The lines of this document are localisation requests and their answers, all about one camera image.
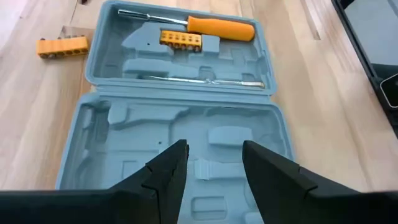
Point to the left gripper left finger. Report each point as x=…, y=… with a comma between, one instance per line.
x=124, y=205

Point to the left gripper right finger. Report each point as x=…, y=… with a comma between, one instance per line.
x=295, y=199

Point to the grey plastic tool case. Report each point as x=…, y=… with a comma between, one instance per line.
x=140, y=124

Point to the thin metal screwdriver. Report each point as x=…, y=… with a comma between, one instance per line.
x=239, y=83

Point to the orange screwdriver bit holder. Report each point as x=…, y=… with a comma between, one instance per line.
x=62, y=46
x=180, y=39

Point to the orange round object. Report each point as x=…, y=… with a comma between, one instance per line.
x=220, y=28

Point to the black aluminium table frame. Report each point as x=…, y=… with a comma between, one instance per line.
x=364, y=53

